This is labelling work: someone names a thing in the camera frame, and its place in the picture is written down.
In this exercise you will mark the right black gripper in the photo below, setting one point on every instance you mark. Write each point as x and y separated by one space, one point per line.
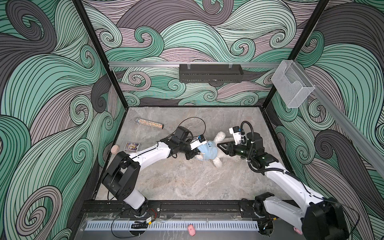
231 147

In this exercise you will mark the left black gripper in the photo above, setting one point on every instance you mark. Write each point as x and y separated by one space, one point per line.
192 153

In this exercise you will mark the white teddy bear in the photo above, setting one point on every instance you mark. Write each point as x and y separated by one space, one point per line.
220 138

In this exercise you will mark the light blue fleece hoodie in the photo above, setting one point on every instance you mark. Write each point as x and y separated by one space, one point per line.
207 152

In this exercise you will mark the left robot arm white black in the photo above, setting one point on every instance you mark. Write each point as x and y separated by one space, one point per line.
121 176

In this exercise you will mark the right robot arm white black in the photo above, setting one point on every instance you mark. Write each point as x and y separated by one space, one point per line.
309 212

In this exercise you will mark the glass tube with sprinkles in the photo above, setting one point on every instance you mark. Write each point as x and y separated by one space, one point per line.
149 123

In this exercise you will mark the small colourful card pack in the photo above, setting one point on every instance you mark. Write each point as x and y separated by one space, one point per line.
131 147

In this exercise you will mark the pink round ball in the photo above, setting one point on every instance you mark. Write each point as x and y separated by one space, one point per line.
115 149

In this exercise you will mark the small pink toy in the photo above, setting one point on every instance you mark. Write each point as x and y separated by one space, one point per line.
191 230

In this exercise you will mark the pink plush pig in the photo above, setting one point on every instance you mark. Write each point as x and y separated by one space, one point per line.
298 231

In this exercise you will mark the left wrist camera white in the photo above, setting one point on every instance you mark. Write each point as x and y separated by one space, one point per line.
197 142

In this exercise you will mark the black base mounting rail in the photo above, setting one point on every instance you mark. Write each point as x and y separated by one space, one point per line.
248 208

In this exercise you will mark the black wall tray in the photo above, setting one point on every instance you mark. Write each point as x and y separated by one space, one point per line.
210 73

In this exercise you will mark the clear plastic wall bin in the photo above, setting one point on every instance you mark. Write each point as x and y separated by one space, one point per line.
292 83

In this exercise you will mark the white slotted cable duct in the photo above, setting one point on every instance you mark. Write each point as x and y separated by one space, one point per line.
175 226

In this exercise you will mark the aluminium rail right wall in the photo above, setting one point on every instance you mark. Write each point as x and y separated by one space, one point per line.
330 95

